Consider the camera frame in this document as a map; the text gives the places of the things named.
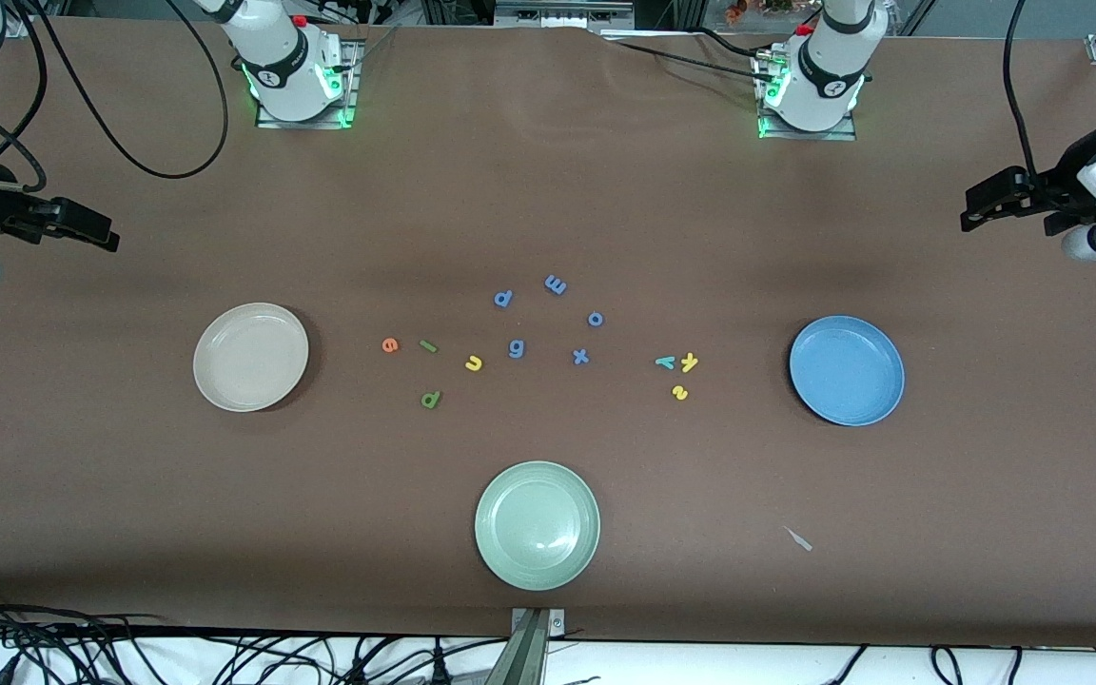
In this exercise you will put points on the yellow foam letter u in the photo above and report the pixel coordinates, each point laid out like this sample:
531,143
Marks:
474,364

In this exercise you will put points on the yellow foam letter k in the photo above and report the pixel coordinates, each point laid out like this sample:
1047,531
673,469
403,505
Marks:
690,362

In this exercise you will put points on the blue plate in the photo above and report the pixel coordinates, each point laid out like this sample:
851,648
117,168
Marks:
848,376

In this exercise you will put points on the blue foam letter m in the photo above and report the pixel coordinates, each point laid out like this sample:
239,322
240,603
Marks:
556,284

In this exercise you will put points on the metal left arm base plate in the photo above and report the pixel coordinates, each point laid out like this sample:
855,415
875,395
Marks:
805,136

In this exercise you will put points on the green foam letter p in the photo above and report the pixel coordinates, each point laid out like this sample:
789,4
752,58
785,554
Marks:
430,401

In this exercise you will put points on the beige brown plate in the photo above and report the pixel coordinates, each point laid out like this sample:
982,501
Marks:
244,362

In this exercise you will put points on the brown table cover sheet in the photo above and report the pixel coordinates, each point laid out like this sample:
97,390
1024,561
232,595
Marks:
548,190

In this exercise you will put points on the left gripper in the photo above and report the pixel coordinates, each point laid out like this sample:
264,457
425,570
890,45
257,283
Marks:
1065,191

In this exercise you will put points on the blue foam letter g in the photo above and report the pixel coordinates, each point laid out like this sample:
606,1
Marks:
517,349

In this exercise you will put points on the pale green plate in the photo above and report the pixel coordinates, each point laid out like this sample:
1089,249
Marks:
537,528

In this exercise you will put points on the small pale tape scrap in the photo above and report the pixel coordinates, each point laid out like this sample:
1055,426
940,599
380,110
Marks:
798,538

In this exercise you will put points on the blue foam letter p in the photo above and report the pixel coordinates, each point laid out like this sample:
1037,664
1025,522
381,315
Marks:
502,300

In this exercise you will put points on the silver equipment box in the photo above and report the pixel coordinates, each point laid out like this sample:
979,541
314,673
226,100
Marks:
557,13

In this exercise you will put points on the metal camera post bracket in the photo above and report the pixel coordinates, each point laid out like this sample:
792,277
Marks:
531,656

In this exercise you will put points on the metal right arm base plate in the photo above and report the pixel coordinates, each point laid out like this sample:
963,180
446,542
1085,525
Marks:
351,67

